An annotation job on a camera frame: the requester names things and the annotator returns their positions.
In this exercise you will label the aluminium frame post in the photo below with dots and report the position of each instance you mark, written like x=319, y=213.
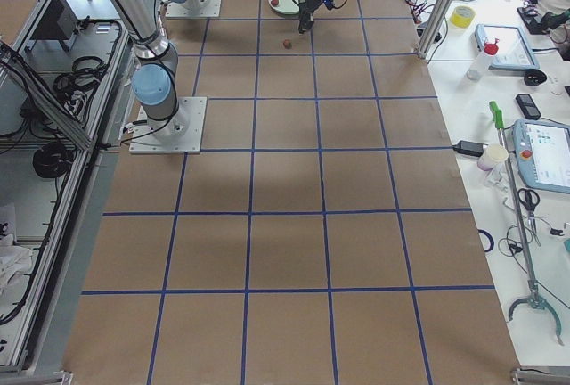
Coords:
x=433, y=25

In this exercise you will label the long reacher grabber tool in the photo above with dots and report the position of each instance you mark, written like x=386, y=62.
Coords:
x=534, y=300

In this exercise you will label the teach pendant tablet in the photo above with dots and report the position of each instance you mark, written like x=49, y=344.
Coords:
x=542, y=154
x=514, y=50

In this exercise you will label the yellow tape roll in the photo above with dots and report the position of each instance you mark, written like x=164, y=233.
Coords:
x=462, y=16

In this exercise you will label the light green plate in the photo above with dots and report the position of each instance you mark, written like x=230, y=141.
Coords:
x=286, y=7

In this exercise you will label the black handled scissors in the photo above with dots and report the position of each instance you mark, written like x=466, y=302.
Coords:
x=530, y=199

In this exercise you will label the far teach pendant tablet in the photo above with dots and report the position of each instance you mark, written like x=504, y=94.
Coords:
x=514, y=50

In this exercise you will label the white paper cup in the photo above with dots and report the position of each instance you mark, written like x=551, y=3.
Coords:
x=493, y=155

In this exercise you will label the clear bottle red cap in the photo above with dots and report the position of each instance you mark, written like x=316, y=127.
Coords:
x=483, y=61

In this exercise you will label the black power adapter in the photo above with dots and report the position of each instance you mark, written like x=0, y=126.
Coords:
x=469, y=148

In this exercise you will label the near teach pendant tablet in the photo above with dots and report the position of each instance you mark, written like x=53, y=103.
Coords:
x=542, y=154

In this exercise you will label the black phone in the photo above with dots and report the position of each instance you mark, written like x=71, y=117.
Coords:
x=528, y=107

